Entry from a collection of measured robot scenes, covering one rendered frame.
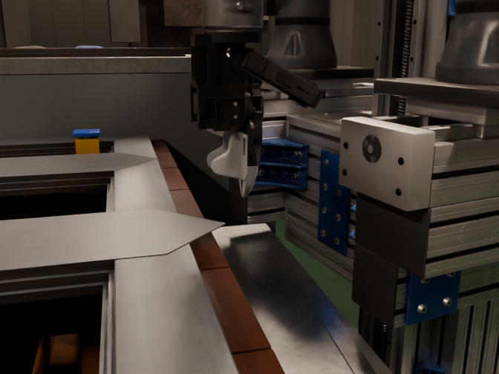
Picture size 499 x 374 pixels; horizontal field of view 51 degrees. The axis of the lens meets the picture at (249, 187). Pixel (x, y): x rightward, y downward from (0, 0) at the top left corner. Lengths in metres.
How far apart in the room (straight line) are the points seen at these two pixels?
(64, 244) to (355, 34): 4.76
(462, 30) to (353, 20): 4.55
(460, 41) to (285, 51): 0.46
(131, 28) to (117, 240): 3.21
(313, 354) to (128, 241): 0.29
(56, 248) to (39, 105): 0.86
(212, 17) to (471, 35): 0.32
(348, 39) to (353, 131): 4.63
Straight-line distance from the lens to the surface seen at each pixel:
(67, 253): 0.65
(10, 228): 0.76
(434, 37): 0.94
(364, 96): 1.17
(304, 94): 0.67
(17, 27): 7.61
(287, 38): 1.10
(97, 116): 1.49
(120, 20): 3.82
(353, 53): 5.28
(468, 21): 0.73
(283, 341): 0.77
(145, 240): 0.67
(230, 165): 0.67
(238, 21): 0.64
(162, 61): 1.48
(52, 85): 1.49
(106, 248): 0.65
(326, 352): 0.75
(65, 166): 1.11
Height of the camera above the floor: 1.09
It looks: 15 degrees down
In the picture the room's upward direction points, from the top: straight up
